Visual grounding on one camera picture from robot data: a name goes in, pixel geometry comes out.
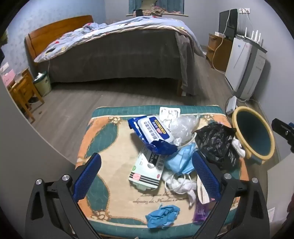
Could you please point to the small green waste bin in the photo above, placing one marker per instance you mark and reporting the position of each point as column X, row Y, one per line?
column 43, row 85

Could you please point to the pile of clothes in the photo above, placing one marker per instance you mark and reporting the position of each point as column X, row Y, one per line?
column 160, row 10

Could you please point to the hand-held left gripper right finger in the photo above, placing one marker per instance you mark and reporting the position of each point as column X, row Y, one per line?
column 206, row 177

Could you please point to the white wall outlet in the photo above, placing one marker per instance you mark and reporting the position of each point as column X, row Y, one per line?
column 244, row 10

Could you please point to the wooden nightstand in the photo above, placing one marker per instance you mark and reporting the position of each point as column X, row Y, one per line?
column 220, row 57

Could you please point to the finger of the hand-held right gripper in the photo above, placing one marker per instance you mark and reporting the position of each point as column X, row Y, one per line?
column 281, row 128

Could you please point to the black plastic bag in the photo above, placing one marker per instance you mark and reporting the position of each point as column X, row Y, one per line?
column 216, row 142

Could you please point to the grey appliance cabinet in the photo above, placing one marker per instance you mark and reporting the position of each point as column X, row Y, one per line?
column 255, row 71

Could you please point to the white and green medicine box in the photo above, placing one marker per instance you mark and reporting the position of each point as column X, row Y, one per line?
column 147, row 170

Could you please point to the yellow rimmed trash bin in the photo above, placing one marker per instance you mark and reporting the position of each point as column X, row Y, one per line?
column 252, row 131

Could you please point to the white router with antennas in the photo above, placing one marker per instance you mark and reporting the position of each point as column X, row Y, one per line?
column 253, row 35

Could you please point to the blue rubber glove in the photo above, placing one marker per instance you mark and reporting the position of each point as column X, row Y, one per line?
column 160, row 216

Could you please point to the blue face mask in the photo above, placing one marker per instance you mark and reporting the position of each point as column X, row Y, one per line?
column 181, row 158

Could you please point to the silver pill blister pack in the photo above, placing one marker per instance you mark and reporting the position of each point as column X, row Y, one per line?
column 168, row 112

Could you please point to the black monitor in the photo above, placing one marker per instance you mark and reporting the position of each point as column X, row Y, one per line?
column 224, row 23

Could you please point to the pink paper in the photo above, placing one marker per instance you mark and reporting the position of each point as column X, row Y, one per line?
column 8, row 77

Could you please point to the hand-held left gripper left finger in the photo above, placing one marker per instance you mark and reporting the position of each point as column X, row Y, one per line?
column 88, row 177

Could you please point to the teal and orange printed mat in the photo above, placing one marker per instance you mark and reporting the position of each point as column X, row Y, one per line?
column 110, row 147

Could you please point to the white tissue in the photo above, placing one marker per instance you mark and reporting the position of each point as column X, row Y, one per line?
column 183, row 185
column 238, row 148

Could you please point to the wooden chair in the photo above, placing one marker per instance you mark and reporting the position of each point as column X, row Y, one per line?
column 23, row 89

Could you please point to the blue wet wipes packet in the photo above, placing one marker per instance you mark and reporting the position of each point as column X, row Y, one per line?
column 151, row 131

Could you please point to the white paper packet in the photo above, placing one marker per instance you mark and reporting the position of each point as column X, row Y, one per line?
column 202, row 193

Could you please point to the clear plastic bag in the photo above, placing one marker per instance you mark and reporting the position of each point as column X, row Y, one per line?
column 183, row 126

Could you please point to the purple packet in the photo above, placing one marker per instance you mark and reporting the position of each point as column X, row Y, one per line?
column 201, row 212

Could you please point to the white power strip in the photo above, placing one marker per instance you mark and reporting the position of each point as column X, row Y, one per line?
column 230, row 104
column 219, row 35

